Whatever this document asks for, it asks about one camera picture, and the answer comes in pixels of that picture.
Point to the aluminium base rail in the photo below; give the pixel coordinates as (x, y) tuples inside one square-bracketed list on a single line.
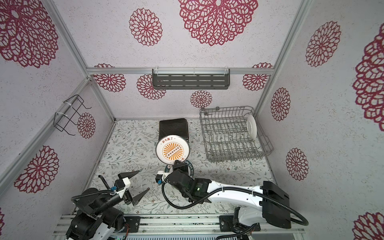
[(197, 227)]

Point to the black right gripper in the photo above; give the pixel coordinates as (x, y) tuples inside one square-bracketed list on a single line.
[(182, 166)]

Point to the grey wall shelf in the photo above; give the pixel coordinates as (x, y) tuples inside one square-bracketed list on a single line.
[(191, 80)]

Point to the white round plate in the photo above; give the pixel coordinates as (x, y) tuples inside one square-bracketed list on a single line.
[(252, 127), (172, 148), (169, 168)]

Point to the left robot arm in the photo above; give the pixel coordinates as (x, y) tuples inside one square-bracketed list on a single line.
[(97, 217)]

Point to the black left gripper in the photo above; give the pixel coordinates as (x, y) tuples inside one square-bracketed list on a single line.
[(136, 199)]

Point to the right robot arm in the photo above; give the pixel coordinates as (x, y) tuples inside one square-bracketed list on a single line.
[(258, 204)]

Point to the grey wire dish rack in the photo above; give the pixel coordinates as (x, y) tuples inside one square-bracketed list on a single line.
[(226, 138)]

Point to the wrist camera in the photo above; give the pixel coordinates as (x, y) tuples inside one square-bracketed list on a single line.
[(121, 186), (161, 176)]

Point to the black wire wall holder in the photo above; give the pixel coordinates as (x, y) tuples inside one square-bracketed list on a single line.
[(65, 117)]

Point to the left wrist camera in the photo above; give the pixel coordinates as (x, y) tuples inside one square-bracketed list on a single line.
[(121, 186)]

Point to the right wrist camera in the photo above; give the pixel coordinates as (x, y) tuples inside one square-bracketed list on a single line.
[(161, 176)]

